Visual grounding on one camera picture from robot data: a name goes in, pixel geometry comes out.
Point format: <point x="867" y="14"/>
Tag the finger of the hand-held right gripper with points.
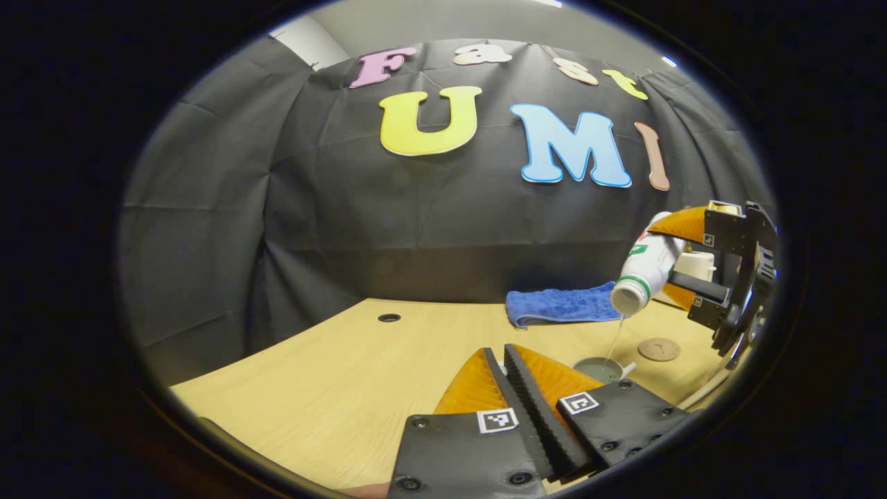
<point x="724" y="225"/>
<point x="703" y="285"/>

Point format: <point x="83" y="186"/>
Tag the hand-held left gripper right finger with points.
<point x="540" y="416"/>

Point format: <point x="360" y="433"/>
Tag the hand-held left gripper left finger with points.
<point x="502" y="388"/>

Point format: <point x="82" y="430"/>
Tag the white green-label water bottle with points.
<point x="648" y="270"/>

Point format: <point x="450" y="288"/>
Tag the white teacup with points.
<point x="599" y="371"/>

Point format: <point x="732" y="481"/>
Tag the round cork coaster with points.
<point x="658" y="349"/>

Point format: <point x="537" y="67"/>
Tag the white toaster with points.
<point x="696" y="265"/>

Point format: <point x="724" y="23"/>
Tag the blue towel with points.
<point x="554" y="305"/>

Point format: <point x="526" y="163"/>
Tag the black backdrop cloth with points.
<point x="416" y="229"/>

